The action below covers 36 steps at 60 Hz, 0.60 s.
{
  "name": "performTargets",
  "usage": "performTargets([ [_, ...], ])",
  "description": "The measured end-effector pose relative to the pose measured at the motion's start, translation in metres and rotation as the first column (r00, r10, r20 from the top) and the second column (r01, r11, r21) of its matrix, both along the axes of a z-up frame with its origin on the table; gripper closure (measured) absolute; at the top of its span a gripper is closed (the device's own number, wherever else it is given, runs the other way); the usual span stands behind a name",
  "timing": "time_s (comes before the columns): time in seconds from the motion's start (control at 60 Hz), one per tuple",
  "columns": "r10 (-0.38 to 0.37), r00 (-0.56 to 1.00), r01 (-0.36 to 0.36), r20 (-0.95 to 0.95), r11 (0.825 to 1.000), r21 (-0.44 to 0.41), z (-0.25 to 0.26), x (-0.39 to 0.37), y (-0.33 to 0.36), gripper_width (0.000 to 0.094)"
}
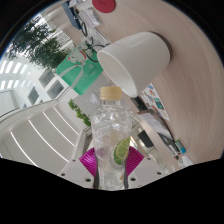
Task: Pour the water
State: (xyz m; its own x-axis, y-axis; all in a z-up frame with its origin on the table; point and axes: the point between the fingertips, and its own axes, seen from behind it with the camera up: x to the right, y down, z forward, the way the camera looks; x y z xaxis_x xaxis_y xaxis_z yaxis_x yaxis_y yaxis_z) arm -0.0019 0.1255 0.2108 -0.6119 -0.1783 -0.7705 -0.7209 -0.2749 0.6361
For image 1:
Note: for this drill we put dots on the white plastic packet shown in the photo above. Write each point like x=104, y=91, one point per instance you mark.
x=90, y=16

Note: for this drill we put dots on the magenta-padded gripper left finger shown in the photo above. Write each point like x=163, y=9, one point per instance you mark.
x=87, y=161

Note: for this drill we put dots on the row of tall green plants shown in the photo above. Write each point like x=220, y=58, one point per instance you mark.
x=36, y=43

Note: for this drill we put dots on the colourful sticker sheet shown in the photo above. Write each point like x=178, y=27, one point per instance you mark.
x=156, y=101

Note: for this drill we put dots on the ceiling light strips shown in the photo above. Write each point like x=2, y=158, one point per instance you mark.
x=41, y=136

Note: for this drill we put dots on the green plants on cabinet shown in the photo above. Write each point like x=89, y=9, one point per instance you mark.
x=80, y=113

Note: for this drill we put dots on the white mug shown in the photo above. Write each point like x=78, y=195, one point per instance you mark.
x=140, y=56

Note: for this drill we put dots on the black chair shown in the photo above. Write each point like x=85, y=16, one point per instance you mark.
x=145, y=138

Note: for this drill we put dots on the black wallet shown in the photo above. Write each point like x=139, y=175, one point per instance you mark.
x=166, y=141

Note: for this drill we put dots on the clear plastic drink bottle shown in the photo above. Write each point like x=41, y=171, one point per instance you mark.
x=110, y=143

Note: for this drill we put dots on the brown-framed standing card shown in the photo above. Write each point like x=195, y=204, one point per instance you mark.
x=153, y=125

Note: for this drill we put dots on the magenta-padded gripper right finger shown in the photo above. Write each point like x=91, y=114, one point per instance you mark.
x=135, y=160

